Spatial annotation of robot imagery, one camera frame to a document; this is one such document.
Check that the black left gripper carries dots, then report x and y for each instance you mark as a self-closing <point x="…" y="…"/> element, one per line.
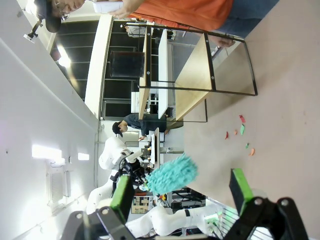
<point x="135" y="173"/>

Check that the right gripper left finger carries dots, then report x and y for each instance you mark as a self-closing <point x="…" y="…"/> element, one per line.
<point x="120" y="200"/>

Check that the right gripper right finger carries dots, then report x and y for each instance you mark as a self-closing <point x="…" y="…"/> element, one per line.
<point x="240" y="190"/>

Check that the teal chenille duster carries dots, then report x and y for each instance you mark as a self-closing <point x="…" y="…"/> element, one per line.
<point x="172" y="175"/>

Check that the white digital clock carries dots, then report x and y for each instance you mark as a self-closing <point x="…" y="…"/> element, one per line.
<point x="107" y="6"/>

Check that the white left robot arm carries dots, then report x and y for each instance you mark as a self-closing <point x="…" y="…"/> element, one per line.
<point x="110" y="152"/>

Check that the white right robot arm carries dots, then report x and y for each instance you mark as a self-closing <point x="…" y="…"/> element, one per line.
<point x="162" y="220"/>

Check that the person's left hand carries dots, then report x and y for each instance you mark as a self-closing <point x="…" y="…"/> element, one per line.
<point x="226" y="43"/>

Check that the person's right hand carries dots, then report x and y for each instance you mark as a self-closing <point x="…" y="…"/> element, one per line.
<point x="127" y="8"/>

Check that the computer monitor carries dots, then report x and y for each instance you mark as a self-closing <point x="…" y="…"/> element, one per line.
<point x="156" y="147"/>

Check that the green paper scrap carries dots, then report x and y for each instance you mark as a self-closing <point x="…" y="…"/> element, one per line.
<point x="242" y="128"/>
<point x="247" y="145"/>

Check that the background person black cap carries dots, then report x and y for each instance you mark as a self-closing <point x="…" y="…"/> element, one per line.
<point x="140" y="123"/>

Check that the red paper scrap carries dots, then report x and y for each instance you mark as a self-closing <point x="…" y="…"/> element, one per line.
<point x="241" y="118"/>
<point x="226" y="135"/>

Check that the white side table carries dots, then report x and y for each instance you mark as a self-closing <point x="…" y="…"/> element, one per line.
<point x="165" y="75"/>

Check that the black mesh pen holder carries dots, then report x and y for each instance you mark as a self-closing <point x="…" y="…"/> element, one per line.
<point x="127" y="63"/>

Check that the person in orange hoodie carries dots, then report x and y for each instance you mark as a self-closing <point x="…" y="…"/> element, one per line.
<point x="187" y="12"/>

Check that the blue jeans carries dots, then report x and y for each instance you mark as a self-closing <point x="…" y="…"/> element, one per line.
<point x="247" y="17"/>

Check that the person's head black hair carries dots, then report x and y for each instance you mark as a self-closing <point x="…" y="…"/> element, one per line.
<point x="53" y="15"/>

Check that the white wall vent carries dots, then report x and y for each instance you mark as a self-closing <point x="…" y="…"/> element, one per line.
<point x="57" y="182"/>

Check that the wooden shelf black metal frame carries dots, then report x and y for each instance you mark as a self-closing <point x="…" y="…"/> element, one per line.
<point x="197" y="70"/>

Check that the camera on black mount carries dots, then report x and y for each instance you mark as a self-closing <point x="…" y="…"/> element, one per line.
<point x="33" y="31"/>

